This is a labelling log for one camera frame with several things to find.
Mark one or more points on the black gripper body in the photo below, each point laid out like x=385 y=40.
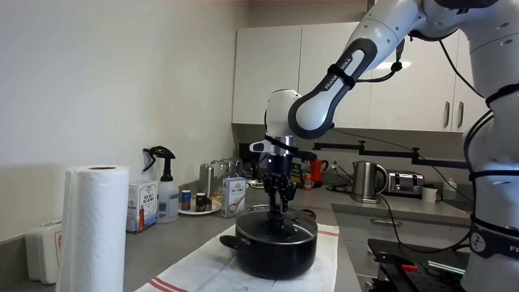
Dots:
x=279 y=171

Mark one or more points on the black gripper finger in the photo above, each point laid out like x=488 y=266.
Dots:
x=287 y=196
x=274 y=197

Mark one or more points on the glass pot lid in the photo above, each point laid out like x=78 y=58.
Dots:
x=260 y=228

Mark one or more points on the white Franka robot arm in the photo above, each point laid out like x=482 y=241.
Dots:
x=334 y=85

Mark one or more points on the red moka pot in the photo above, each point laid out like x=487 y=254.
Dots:
x=318 y=171

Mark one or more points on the black cooking pot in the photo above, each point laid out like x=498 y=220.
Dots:
x=276 y=256

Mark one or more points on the black coffee machine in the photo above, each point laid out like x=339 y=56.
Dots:
x=245 y=155

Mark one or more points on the white carton orange print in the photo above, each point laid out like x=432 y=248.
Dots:
x=234 y=196

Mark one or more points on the steel grinder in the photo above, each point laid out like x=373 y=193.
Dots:
x=208 y=178
x=224 y=170

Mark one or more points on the white plate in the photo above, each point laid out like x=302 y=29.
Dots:
x=213 y=209

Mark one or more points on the small dark jar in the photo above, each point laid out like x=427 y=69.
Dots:
x=200 y=201

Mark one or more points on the steel electric kettle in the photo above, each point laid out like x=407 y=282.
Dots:
x=367 y=180

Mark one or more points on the small jar blue label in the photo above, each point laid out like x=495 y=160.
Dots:
x=185 y=199

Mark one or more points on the white cabinet door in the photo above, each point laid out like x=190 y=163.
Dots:
x=464 y=102
x=260 y=69
x=415 y=102
x=316 y=53

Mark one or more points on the white towel red stripes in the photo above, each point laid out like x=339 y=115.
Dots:
x=195 y=267

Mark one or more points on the clear spray bottle black nozzle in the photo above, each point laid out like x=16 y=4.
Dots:
x=167 y=199

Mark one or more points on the steel toaster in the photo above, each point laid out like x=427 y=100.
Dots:
x=406 y=183

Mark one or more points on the white carton red print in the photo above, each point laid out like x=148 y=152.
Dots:
x=141 y=207

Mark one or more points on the white cup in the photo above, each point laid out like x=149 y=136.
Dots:
x=428 y=194

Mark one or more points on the black perforated work table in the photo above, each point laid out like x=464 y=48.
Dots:
x=415 y=269

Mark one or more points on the clear soap bottle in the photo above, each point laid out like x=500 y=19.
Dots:
x=449 y=189

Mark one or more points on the white paper towel roll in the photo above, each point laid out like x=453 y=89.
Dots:
x=96 y=228

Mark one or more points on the white first aid box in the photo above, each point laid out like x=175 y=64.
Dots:
x=44 y=253

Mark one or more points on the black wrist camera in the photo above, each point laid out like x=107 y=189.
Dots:
x=258 y=146

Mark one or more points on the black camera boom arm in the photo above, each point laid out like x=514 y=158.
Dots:
x=389 y=152

